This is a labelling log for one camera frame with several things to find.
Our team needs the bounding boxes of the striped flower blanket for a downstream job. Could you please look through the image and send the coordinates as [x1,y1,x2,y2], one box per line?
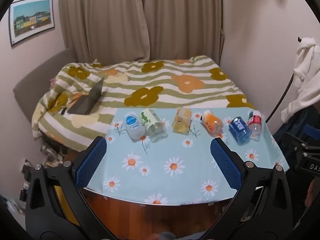
[31,55,254,153]

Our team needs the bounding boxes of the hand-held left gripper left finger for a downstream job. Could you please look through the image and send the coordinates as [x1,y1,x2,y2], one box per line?
[25,136,112,233]

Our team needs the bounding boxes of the grey upholstered headboard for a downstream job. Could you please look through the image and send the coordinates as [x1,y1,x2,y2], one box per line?
[12,47,78,135]

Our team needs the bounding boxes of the grey laptop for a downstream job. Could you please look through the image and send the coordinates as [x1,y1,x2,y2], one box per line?
[67,77,105,115]

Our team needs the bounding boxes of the blue label water bottle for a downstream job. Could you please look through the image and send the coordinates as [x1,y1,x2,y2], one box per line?
[228,117,252,145]

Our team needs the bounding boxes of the red green label bottle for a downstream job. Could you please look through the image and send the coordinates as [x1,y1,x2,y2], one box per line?
[247,110,263,142]

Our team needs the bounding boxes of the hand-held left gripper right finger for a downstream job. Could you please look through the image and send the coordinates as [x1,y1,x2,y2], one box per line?
[210,137,293,233]

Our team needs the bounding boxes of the white hanging garment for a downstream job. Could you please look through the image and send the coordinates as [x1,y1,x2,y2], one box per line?
[281,37,320,123]

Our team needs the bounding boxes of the dark blue cloth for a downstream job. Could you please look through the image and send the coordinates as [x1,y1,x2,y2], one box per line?
[272,106,320,155]

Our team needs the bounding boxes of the round table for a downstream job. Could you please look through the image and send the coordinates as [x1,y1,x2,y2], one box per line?
[84,187,234,207]

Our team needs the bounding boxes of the yellow drink bottle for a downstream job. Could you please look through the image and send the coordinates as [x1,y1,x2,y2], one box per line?
[172,107,192,134]

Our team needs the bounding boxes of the white blue-label bottle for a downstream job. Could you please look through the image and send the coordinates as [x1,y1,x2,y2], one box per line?
[124,113,146,140]

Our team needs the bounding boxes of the light blue daisy tablecloth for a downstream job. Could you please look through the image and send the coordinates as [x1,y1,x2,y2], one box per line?
[82,107,290,205]

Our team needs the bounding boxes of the black curved stand pole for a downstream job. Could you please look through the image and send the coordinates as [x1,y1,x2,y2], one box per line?
[265,72,294,123]

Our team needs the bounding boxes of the framed picture of buildings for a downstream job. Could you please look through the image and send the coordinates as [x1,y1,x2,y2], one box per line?
[9,0,55,47]

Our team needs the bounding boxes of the camouflage patterned cloth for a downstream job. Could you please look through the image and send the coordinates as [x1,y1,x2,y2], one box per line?
[40,140,73,167]

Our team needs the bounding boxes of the clear green-label bottle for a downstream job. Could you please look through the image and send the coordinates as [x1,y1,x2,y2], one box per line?
[140,109,167,142]

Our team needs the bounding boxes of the beige curtain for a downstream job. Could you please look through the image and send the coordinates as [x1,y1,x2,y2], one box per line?
[139,0,223,62]
[58,0,150,63]

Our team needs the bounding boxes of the orange drink bottle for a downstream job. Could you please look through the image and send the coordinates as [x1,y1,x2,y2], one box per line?
[200,110,224,137]

